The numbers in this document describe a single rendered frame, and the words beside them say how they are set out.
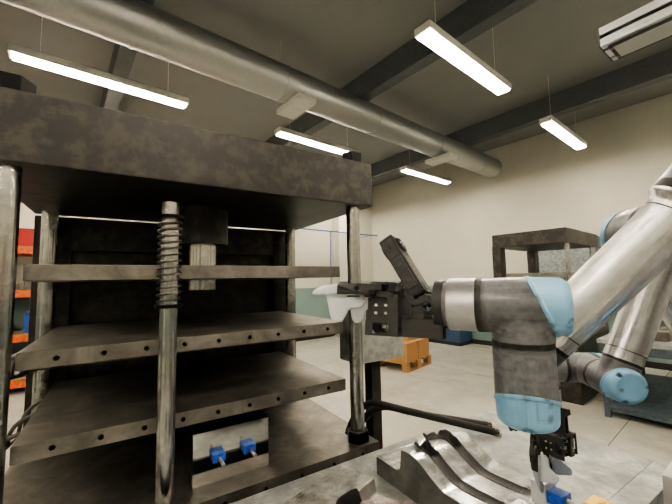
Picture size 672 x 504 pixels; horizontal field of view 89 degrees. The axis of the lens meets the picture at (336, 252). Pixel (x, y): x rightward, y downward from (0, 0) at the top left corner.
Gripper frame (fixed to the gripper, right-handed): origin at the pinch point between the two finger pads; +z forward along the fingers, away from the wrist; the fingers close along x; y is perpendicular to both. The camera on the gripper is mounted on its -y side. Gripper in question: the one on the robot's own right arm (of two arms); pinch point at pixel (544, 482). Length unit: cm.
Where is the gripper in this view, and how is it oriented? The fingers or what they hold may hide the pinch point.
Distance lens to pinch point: 120.6
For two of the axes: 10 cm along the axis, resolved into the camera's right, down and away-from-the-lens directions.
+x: 8.5, 0.7, 5.3
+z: 0.1, 9.9, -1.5
